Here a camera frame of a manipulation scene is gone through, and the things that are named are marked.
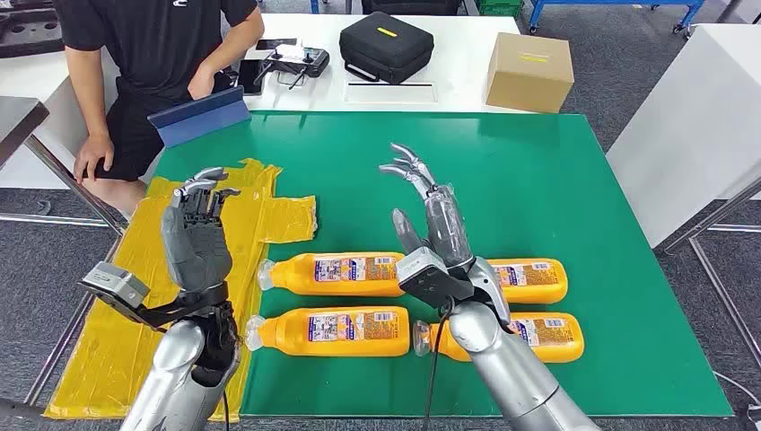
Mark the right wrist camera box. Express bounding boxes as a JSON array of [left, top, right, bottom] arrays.
[[396, 246, 477, 311]]

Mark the white floor cable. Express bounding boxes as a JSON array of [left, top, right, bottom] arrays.
[[712, 370, 761, 411]]

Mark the black remote controller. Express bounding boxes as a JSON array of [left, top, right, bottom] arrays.
[[259, 44, 331, 91]]

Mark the steel side table frame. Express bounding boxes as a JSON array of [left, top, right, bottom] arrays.
[[656, 178, 761, 370]]

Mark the white side table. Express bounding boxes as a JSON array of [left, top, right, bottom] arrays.
[[605, 23, 761, 250]]

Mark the green plastic crate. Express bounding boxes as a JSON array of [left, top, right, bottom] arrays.
[[475, 0, 524, 18]]

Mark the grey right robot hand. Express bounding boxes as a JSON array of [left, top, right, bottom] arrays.
[[379, 142, 477, 272]]

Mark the brown cardboard box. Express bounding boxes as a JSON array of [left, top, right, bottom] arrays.
[[485, 31, 575, 114]]

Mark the orange detergent bottle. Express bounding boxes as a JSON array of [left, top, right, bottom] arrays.
[[257, 251, 407, 298], [487, 258, 569, 305], [413, 312, 585, 364], [244, 306, 411, 358]]

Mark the white bench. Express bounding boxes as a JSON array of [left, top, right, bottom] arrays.
[[0, 47, 164, 221]]

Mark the blue tablet case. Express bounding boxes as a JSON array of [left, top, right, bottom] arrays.
[[147, 85, 253, 149]]

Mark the grey table with steel leg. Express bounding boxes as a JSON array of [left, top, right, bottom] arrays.
[[0, 96, 129, 238]]

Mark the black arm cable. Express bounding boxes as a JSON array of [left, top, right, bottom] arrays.
[[422, 297, 456, 431]]

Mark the green table mat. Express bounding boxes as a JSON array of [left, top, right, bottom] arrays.
[[153, 110, 735, 418]]

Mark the black zipped carrying case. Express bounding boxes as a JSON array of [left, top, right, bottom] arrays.
[[338, 10, 436, 85]]

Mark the black moulded tray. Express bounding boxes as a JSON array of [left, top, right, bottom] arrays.
[[0, 0, 66, 59]]

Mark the white desk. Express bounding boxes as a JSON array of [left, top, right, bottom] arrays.
[[237, 13, 537, 114]]

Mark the black case behind desk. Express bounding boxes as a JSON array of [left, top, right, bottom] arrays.
[[361, 0, 465, 17]]

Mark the person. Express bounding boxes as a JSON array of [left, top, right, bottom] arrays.
[[52, 0, 267, 216]]

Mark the blue metal cart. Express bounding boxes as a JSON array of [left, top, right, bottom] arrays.
[[528, 0, 705, 36]]

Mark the dark tablet device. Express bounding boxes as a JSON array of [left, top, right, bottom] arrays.
[[237, 57, 266, 96]]

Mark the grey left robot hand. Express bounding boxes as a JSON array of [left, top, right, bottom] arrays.
[[160, 166, 242, 295]]

